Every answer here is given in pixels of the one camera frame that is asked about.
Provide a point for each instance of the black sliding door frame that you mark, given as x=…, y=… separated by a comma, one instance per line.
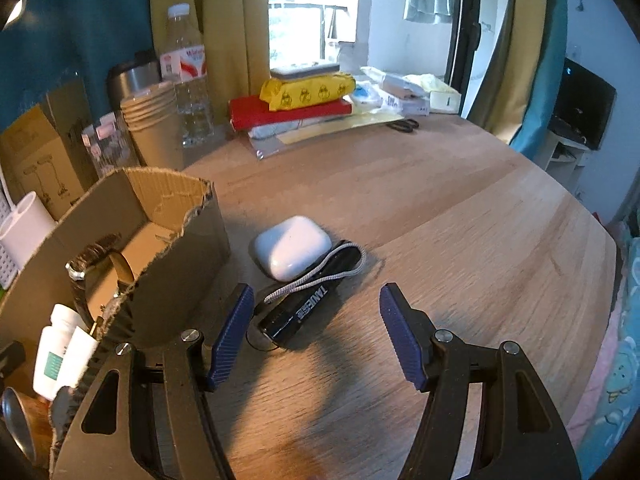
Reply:
x=470, y=35

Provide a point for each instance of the white medicine box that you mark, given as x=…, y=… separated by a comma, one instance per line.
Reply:
x=407, y=102

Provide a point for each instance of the long white box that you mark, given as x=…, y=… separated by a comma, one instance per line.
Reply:
x=390, y=80

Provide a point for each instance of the yellow curtain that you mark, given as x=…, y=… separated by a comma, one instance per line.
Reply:
x=520, y=35
x=225, y=20

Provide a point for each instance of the cardboard box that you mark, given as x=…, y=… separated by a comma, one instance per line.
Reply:
x=200, y=240

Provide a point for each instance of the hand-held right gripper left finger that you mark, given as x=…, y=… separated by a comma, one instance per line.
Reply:
x=232, y=340

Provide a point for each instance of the printed drinking glass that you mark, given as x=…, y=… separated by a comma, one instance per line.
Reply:
x=107, y=150

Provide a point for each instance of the yellow printed packet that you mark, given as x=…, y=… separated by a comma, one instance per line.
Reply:
x=310, y=91

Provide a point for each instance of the white grey flat packet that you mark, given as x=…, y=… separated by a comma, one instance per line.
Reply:
x=280, y=131

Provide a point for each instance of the black scissors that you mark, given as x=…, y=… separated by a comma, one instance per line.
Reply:
x=404, y=125

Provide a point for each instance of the wristwatch with dark band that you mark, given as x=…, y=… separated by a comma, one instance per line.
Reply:
x=82, y=262

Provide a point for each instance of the steel thermos flask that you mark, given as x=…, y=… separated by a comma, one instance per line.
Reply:
x=132, y=77

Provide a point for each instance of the blue white packet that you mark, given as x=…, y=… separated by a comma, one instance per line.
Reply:
x=365, y=95

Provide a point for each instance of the grey white flat case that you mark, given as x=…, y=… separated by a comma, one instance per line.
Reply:
x=302, y=69

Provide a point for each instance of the white pill bottle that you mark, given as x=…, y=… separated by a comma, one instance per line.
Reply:
x=50, y=360

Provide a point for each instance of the pale yellow plastic bag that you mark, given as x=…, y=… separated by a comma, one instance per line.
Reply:
x=425, y=82

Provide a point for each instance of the clear plastic bag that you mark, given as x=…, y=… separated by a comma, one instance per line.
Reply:
x=267, y=149

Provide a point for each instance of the teal curtain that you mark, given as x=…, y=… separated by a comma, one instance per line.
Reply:
x=550, y=60

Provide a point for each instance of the red book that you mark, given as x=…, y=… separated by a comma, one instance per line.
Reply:
x=250, y=112

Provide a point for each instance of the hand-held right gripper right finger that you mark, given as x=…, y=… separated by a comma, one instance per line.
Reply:
x=400, y=335

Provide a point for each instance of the white desk lamp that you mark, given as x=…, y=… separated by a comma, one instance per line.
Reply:
x=27, y=225

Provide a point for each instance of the stack of paper cups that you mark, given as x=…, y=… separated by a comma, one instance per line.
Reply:
x=155, y=140

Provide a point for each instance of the printed blanket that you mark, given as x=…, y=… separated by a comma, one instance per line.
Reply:
x=620, y=385

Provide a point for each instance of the yellow paper envelope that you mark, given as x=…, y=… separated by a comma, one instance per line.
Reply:
x=345, y=125

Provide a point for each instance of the brown cardboard lamp carton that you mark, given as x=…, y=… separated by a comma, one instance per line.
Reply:
x=35, y=160

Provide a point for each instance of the clear plastic water bottle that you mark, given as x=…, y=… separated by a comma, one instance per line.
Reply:
x=190, y=90

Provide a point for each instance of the white earbud case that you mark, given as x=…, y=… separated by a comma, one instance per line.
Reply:
x=290, y=247

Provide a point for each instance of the white television stand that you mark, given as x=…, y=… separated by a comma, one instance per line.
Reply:
x=565, y=160

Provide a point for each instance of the black television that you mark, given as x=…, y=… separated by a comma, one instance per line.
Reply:
x=585, y=105

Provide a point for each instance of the pale yellow box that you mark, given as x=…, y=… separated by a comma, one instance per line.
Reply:
x=445, y=102

